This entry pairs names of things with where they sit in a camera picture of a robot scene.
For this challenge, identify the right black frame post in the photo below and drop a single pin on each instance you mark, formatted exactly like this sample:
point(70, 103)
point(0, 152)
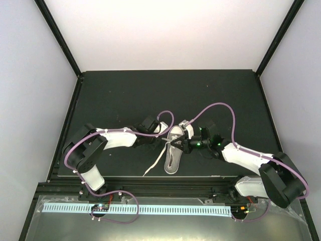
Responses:
point(286, 23)

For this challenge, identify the white shoelace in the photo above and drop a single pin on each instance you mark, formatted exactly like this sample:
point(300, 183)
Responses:
point(160, 155)

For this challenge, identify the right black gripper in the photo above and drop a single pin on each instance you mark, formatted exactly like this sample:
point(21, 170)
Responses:
point(186, 147)

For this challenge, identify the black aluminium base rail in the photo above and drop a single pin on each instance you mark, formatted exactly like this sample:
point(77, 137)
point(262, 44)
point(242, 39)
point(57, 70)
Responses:
point(173, 187)

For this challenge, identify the right small circuit board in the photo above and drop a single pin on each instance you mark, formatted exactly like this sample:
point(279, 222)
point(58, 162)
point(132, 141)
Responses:
point(242, 209)

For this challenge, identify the black frame post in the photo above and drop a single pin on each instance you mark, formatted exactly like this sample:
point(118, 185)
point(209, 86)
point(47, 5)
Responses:
point(286, 23)
point(42, 6)

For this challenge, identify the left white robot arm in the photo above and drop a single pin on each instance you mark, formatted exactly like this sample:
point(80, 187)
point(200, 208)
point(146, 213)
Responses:
point(83, 150)

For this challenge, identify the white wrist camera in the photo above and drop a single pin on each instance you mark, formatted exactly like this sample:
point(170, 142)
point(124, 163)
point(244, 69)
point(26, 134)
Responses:
point(162, 126)
point(187, 128)

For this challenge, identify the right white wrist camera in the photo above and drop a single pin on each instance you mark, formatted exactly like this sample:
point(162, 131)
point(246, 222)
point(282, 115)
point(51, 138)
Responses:
point(187, 128)

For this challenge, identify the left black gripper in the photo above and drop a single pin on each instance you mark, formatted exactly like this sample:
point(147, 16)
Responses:
point(154, 145)

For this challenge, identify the grey canvas sneaker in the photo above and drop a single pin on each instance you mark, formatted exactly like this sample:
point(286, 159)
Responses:
point(175, 132)

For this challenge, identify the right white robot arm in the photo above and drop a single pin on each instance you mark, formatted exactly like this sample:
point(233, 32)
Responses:
point(277, 178)

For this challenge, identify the left black frame post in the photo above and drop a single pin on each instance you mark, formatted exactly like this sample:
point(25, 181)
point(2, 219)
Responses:
point(42, 6)

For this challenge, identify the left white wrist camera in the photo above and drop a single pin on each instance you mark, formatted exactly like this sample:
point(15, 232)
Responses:
point(162, 126)

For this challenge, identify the light blue slotted cable duct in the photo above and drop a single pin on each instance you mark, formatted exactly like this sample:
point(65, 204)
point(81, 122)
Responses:
point(142, 209)

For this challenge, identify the small green circuit board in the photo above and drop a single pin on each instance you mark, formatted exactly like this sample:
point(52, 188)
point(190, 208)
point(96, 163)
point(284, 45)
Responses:
point(100, 207)

